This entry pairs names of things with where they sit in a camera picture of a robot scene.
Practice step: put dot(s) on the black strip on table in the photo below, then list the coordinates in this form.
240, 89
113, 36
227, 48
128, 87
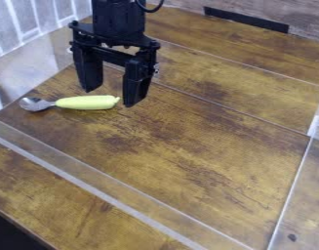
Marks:
257, 22

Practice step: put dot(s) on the clear acrylic enclosure wall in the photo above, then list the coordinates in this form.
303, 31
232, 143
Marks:
208, 167

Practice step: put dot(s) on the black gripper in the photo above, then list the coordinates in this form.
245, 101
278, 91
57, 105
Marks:
113, 39

